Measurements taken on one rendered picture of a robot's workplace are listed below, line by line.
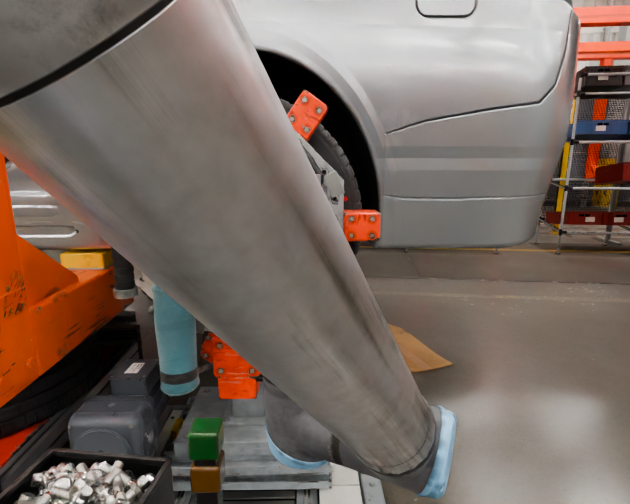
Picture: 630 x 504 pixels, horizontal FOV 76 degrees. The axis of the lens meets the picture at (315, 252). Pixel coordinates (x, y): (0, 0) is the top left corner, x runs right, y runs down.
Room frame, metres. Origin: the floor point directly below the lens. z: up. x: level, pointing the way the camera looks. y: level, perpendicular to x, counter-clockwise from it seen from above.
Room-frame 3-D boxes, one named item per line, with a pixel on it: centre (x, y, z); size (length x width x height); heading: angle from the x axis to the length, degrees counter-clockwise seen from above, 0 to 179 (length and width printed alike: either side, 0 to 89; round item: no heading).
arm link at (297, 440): (0.47, 0.01, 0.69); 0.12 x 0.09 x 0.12; 61
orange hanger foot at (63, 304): (1.11, 0.71, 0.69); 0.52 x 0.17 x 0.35; 1
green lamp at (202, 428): (0.48, 0.15, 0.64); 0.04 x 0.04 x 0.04; 1
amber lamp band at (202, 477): (0.48, 0.15, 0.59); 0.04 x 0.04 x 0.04; 1
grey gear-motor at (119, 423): (1.05, 0.51, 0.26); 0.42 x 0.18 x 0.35; 1
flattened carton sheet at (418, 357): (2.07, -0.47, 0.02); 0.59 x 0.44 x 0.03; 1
